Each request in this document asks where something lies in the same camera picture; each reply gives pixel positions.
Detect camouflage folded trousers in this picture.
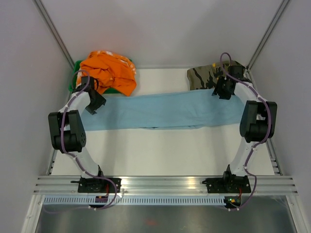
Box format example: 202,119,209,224
187,60,251,90

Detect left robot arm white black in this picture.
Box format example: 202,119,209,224
48,76,109,193

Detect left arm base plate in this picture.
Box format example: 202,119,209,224
70,178,115,193

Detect green plastic bin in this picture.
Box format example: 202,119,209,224
68,60,120,94

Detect right aluminium frame post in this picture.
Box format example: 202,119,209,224
246,0,292,70

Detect slotted cable duct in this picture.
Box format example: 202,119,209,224
43,195,225,206

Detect aluminium frame post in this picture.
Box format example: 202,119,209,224
246,0,292,70
33,0,75,69

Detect light blue trousers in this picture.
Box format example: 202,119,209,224
81,89,244,131

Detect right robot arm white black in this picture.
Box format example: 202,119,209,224
207,65,277,193

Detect aluminium front rail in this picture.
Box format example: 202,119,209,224
33,176,298,196

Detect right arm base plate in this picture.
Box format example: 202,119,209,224
202,177,251,194

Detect orange trousers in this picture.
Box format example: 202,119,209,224
76,50,137,96

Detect left aluminium frame post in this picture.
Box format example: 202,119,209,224
33,0,75,69

